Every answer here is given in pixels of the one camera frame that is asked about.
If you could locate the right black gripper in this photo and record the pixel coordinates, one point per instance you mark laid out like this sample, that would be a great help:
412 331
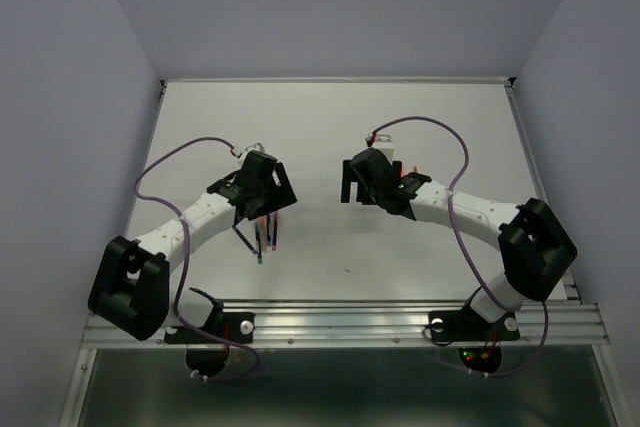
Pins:
350 175

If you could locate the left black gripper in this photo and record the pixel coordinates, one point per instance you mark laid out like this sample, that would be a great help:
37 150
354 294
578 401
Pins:
281 198

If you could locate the pink purple pen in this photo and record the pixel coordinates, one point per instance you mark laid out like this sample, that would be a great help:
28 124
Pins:
275 230

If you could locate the green orange pen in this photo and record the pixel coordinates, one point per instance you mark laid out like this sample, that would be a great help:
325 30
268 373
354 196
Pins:
259 239

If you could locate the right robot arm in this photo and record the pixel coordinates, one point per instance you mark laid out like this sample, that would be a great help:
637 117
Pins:
535 249

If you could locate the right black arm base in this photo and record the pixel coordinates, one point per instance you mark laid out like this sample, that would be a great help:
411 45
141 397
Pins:
478 341

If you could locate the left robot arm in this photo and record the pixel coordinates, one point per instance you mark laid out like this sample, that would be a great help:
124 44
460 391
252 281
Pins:
131 289

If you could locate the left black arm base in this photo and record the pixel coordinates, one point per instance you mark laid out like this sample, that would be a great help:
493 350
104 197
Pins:
220 349

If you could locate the dark blue pen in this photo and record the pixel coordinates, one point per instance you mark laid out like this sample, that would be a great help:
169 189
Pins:
245 241

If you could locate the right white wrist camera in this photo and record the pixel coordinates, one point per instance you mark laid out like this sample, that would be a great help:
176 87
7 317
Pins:
384 143

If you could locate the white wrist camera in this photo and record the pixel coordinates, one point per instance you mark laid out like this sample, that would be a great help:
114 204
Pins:
239 152
384 143

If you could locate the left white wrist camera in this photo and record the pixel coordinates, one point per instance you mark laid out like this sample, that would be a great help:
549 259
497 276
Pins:
239 152

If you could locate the aluminium front rail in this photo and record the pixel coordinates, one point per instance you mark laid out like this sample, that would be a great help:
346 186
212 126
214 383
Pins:
295 325

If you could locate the aluminium rail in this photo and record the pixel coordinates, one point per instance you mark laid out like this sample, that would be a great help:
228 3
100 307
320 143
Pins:
568 281
295 325

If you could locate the aluminium right side rail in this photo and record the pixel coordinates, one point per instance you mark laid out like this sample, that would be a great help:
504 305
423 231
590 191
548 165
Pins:
568 281

